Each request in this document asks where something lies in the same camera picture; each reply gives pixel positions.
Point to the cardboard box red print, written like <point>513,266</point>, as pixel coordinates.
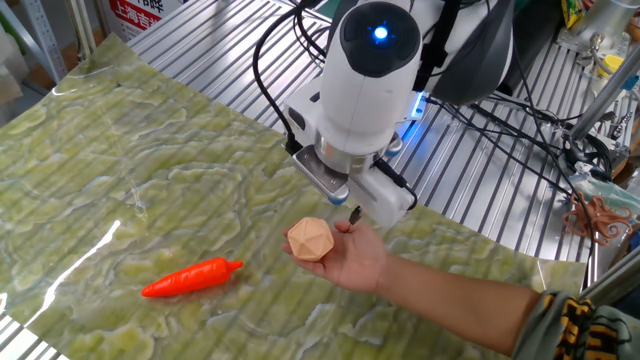
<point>135,15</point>

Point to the orange toy carrot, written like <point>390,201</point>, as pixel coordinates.
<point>192,276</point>

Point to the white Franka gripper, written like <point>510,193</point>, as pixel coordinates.
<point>387,197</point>

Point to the person's bare forearm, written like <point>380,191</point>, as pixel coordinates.
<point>460,300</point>

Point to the yellow snack bag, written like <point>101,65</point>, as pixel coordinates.
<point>572,11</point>

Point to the brown toy octopus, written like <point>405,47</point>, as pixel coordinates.
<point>597,220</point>

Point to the green marble pattern mat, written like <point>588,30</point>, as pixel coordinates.
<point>150,175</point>

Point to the grey steel shelf frame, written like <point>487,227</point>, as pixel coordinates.
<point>45,35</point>

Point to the peach polyhedron ball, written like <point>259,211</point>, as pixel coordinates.
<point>310,239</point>

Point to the yellow plastic toy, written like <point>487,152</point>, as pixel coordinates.
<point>611,64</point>

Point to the grey yellow black sleeve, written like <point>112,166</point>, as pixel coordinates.
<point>575,330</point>

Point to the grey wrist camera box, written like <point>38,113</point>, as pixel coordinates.
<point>322,175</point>

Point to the person's bare hand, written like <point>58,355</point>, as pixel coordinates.
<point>357,257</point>

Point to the grey aluminium pole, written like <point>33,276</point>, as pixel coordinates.
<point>600,102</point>

